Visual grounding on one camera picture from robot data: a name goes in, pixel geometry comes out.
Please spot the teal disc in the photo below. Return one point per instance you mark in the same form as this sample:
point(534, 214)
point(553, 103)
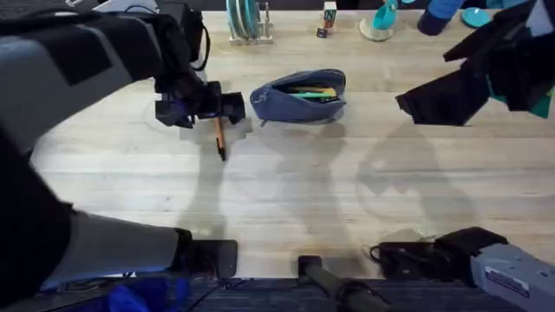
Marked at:
point(475, 17)

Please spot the blue bottle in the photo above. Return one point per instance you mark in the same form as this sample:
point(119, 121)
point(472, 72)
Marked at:
point(435, 19)

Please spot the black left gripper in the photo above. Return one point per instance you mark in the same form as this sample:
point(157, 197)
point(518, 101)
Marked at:
point(180, 89)

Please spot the orange pen with black tip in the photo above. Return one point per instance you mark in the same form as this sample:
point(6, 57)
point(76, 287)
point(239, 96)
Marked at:
point(220, 138)

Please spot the blue soft zip bag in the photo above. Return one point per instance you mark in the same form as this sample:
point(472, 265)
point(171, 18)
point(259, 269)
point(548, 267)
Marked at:
point(295, 106)

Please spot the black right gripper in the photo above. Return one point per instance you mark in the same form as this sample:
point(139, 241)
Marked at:
point(470, 97)

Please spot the peg rack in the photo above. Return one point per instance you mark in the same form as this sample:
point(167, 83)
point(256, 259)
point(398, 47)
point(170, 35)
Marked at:
point(260, 34)

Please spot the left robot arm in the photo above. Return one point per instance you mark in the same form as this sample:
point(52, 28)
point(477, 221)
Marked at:
point(47, 69)

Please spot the black pole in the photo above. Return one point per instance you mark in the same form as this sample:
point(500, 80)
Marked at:
point(334, 284)

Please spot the stack of toy blocks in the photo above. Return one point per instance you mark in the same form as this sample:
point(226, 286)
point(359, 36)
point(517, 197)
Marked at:
point(328, 17)

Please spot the teal plate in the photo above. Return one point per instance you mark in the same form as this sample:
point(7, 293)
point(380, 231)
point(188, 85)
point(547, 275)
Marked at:
point(243, 17)

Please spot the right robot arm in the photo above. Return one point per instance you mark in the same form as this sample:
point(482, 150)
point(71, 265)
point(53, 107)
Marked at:
point(503, 268)

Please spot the teal cup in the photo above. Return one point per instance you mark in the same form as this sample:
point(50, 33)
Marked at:
point(385, 16)

